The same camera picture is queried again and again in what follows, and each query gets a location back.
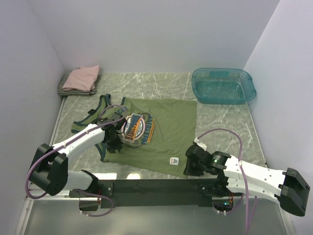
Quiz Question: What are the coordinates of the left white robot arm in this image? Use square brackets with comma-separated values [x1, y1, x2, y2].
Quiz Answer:
[25, 112, 126, 199]

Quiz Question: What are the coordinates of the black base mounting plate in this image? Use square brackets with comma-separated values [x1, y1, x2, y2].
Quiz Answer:
[66, 171, 232, 212]

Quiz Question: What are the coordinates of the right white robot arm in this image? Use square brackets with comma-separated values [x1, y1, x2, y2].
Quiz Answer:
[184, 144, 310, 216]

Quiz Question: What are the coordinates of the green printed tank top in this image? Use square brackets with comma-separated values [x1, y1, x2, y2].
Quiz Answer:
[71, 94, 197, 178]

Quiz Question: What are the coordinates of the pink folded tank top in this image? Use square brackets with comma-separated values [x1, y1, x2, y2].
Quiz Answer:
[62, 65, 100, 92]

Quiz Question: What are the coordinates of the aluminium rail frame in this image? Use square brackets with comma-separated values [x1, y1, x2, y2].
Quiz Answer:
[14, 97, 67, 233]

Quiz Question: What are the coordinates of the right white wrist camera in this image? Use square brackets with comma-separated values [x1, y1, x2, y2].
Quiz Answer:
[194, 138, 207, 151]

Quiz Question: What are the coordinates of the teal plastic bin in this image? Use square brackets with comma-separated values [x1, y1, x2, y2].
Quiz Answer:
[191, 68, 256, 105]

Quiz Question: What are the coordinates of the striped folded tank top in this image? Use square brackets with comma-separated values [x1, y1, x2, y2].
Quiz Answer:
[57, 73, 97, 96]

